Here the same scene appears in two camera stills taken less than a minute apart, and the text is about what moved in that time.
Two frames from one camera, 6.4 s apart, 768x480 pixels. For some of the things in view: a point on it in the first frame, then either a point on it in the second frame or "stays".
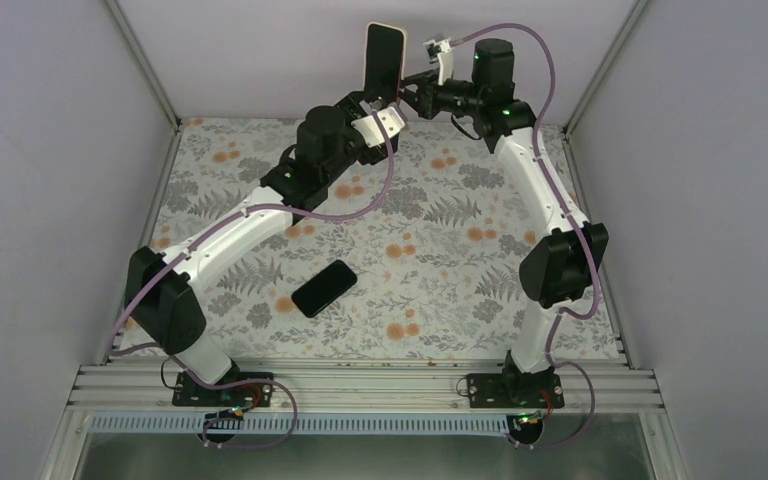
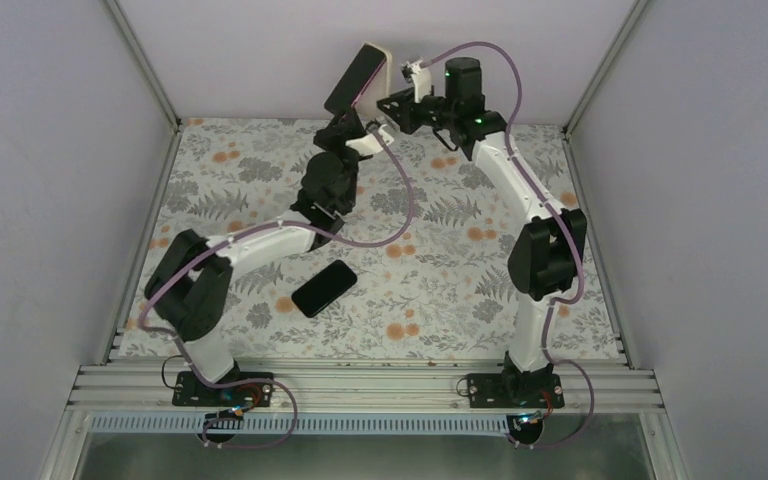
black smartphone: x=384 y=61 -> x=356 y=80
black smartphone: x=334 y=281 stays
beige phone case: x=404 y=50 -> x=378 y=88
